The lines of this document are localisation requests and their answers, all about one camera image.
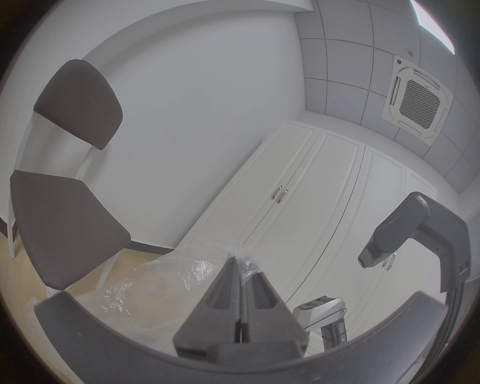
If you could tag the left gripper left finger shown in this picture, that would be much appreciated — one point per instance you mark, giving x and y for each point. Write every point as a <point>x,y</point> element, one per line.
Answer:
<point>215,300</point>

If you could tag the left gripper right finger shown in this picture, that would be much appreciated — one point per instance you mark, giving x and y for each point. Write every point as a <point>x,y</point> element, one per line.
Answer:
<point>268,300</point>

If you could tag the clear plastic bag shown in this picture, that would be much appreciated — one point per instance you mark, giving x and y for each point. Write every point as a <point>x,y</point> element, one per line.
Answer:
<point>150,292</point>

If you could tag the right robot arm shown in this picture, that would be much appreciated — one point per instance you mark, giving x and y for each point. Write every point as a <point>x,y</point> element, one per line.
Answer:
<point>332,330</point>

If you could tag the white wardrobe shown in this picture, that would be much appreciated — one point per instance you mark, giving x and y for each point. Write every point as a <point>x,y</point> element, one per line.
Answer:
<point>318,206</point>

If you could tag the grey padded white-framed chair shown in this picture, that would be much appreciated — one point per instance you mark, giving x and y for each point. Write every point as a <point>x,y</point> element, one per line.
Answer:
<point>67,225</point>

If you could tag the white ceiling air conditioner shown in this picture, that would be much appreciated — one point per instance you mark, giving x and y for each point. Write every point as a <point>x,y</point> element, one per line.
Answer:
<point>418,101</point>

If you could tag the ceiling light panel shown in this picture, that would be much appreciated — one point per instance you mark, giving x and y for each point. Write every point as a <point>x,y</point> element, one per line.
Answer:
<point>435,26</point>

